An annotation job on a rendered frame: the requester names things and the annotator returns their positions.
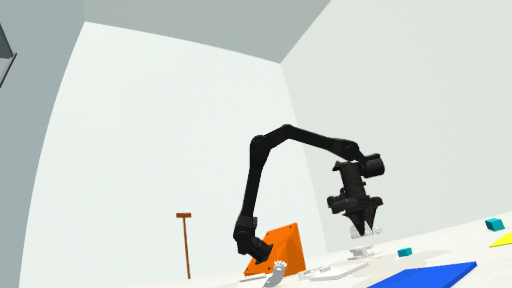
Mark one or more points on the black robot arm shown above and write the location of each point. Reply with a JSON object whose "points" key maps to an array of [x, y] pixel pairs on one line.
{"points": [[260, 147]]}

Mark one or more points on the small cyan cube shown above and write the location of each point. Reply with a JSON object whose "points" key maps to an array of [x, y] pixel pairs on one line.
{"points": [[405, 252]]}

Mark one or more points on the white rounded plate with two holes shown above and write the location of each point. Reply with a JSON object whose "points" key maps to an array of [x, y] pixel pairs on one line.
{"points": [[361, 247]]}

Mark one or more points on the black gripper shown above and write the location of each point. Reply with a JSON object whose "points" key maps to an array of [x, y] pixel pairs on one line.
{"points": [[359, 206]]}

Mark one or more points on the blue flat plate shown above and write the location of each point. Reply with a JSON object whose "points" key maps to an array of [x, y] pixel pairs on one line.
{"points": [[428, 277]]}

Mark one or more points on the small teal block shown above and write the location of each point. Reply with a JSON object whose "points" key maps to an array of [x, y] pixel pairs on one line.
{"points": [[494, 224]]}

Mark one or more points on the white flat plate with holes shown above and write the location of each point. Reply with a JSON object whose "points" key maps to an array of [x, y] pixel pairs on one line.
{"points": [[312, 272]]}

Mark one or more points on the yellow flat rectangular plate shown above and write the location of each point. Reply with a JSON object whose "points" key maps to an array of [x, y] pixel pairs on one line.
{"points": [[505, 240]]}

